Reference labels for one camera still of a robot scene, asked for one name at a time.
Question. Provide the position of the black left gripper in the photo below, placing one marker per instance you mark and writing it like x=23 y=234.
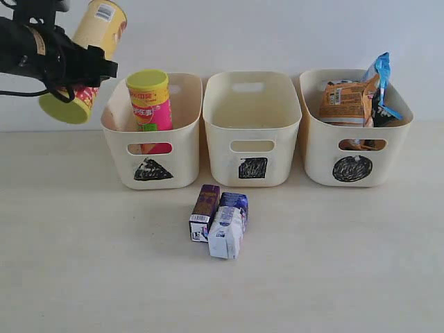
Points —
x=71 y=65

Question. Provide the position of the yellow chips can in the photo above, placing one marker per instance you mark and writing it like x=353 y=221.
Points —
x=102 y=25

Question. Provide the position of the pink Lays chips can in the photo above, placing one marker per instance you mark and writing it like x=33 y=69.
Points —
x=150 y=100

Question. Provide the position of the white blue milk carton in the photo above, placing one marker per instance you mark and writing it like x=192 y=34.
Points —
x=229 y=225

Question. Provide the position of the orange noodle bag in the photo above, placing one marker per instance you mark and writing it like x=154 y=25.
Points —
x=349 y=103

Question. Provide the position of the blue noodle bag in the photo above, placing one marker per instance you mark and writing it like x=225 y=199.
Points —
x=382 y=114

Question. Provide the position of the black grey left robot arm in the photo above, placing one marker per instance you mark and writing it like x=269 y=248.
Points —
x=24 y=53

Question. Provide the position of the left cream bin, triangle mark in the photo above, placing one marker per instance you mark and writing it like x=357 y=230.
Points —
x=162 y=159

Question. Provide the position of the middle cream bin, square mark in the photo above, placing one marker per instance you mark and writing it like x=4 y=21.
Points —
x=251 y=122

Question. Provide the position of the purple drink carton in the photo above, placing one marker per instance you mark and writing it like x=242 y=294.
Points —
x=203 y=213

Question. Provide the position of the right cream bin, circle mark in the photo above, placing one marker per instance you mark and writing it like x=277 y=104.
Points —
x=323 y=160

